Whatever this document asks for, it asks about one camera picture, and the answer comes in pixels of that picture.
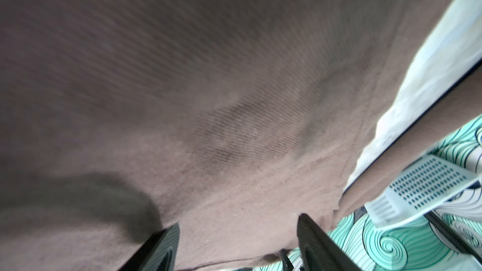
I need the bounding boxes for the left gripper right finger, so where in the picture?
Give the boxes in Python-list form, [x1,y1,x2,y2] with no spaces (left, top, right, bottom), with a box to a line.
[297,213,361,271]

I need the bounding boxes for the white plastic laundry basket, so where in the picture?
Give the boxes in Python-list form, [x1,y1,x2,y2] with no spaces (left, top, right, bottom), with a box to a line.
[364,155,481,230]

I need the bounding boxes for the brown corduroy trousers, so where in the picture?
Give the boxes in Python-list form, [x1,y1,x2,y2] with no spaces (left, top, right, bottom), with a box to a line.
[1,0,481,270]

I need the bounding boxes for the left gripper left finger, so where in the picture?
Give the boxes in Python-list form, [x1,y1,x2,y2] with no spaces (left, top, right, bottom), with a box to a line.
[119,224,180,271]

